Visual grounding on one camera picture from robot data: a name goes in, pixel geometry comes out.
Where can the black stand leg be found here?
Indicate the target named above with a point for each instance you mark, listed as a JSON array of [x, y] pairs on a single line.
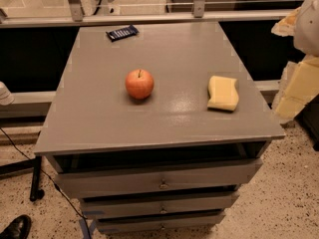
[[32, 165]]

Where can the white object at left edge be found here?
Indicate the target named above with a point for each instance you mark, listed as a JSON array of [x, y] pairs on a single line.
[[6, 97]]

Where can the black shoe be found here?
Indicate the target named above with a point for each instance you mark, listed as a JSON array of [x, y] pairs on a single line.
[[19, 228]]

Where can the top grey drawer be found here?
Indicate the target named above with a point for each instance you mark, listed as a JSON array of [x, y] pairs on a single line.
[[158, 179]]

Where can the grey drawer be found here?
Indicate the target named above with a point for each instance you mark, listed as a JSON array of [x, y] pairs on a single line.
[[158, 179], [159, 221], [162, 205]]

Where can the red apple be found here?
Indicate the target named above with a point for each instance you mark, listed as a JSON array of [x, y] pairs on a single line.
[[139, 84]]

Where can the grey metal railing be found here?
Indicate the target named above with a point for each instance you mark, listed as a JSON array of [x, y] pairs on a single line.
[[61, 13]]

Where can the bottom grey drawer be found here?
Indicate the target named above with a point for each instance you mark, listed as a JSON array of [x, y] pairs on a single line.
[[159, 221]]

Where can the grey drawer cabinet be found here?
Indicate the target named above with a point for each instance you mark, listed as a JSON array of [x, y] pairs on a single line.
[[94, 125]]

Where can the middle grey drawer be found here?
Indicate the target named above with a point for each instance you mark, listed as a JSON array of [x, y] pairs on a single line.
[[162, 205]]

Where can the yellow sponge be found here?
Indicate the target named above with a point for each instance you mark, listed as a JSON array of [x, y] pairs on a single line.
[[223, 94]]

